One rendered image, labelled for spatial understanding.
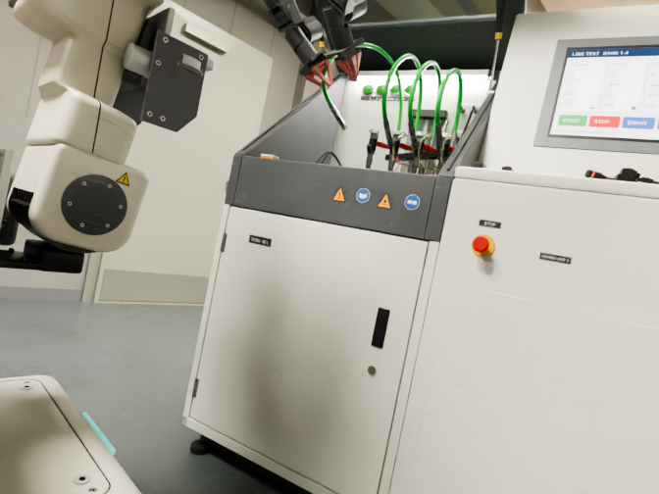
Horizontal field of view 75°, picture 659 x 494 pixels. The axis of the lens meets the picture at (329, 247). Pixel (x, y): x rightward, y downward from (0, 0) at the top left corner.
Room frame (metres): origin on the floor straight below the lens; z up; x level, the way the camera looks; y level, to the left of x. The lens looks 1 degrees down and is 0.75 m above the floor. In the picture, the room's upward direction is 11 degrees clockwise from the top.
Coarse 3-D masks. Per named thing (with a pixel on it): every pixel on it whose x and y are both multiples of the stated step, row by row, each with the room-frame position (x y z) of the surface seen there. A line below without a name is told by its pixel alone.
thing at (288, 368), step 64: (256, 256) 1.30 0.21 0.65; (320, 256) 1.20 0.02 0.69; (384, 256) 1.11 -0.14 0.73; (256, 320) 1.28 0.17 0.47; (320, 320) 1.18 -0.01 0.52; (384, 320) 1.09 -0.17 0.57; (256, 384) 1.26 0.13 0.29; (320, 384) 1.16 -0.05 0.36; (384, 384) 1.08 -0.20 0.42; (256, 448) 1.23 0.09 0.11; (320, 448) 1.14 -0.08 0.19; (384, 448) 1.06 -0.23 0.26
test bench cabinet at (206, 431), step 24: (288, 216) 1.28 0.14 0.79; (216, 264) 1.37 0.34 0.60; (432, 264) 1.05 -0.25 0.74; (408, 360) 1.05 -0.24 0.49; (192, 384) 1.37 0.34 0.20; (408, 384) 1.05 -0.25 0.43; (216, 432) 1.31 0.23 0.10; (240, 456) 1.34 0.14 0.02; (264, 456) 1.22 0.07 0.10; (288, 480) 1.26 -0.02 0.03; (312, 480) 1.15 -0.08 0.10; (384, 480) 1.05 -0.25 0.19
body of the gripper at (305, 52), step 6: (306, 42) 1.34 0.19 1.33; (300, 48) 1.34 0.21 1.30; (306, 48) 1.34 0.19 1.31; (312, 48) 1.35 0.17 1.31; (300, 54) 1.35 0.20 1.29; (306, 54) 1.34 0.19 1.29; (312, 54) 1.34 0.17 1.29; (318, 54) 1.33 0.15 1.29; (324, 54) 1.34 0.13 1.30; (300, 60) 1.36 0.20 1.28; (306, 60) 1.35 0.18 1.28; (312, 60) 1.32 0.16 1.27; (300, 72) 1.39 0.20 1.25
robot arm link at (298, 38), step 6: (288, 30) 1.34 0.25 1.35; (294, 30) 1.33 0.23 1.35; (300, 30) 1.34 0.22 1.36; (306, 30) 1.36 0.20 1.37; (288, 36) 1.34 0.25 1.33; (294, 36) 1.33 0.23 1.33; (300, 36) 1.34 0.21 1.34; (306, 36) 1.37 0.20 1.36; (288, 42) 1.35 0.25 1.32; (294, 42) 1.34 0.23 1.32; (300, 42) 1.34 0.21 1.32; (294, 48) 1.35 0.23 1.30
